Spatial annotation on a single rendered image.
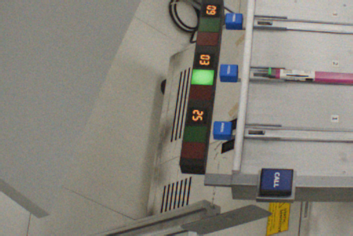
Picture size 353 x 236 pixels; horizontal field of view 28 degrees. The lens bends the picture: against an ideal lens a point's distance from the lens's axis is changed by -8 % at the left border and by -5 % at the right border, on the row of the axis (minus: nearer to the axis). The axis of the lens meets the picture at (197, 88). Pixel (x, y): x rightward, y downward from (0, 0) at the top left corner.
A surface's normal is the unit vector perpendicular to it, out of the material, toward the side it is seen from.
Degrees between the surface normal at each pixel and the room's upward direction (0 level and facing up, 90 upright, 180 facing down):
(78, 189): 0
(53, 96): 0
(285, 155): 48
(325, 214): 0
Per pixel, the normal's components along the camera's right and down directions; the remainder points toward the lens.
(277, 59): -0.09, -0.54
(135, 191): 0.67, -0.33
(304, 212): -0.73, -0.43
